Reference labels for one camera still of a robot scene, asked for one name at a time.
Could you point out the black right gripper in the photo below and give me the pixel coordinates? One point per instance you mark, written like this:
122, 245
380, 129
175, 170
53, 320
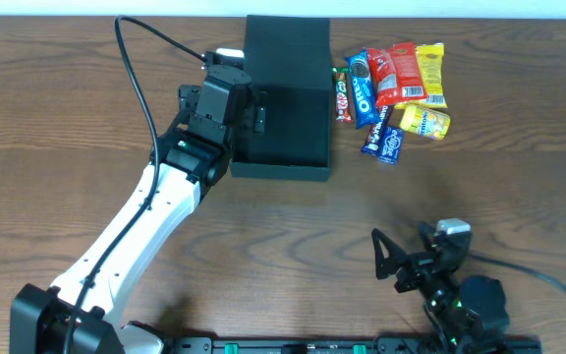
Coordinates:
412, 273

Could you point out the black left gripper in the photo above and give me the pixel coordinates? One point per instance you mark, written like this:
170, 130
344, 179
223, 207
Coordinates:
258, 118

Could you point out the black box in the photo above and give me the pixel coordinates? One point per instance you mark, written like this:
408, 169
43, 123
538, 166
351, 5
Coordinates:
288, 136

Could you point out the blue Oreo cookie pack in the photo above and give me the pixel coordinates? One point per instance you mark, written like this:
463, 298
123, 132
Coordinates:
363, 90

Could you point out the red snack bag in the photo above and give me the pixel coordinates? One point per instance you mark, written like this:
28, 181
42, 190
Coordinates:
396, 73

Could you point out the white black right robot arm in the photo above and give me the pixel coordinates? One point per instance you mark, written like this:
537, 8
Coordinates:
469, 316

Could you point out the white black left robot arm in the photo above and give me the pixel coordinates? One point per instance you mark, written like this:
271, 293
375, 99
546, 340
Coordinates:
82, 309

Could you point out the blue Eclipse mint pack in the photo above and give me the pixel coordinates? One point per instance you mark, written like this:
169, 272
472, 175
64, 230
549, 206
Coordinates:
391, 144

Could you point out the purple Dairy Milk bar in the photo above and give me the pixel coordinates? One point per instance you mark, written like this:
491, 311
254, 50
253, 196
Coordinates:
372, 143

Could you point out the KitKat chocolate bar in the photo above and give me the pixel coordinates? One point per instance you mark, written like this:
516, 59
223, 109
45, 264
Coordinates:
342, 105

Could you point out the yellow Mentos gum bottle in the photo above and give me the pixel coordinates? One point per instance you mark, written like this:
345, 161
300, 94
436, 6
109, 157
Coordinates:
425, 122

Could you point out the yellow snack bag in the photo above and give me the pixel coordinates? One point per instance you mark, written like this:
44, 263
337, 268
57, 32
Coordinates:
430, 58

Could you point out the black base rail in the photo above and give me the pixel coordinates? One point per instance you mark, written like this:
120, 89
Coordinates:
392, 344

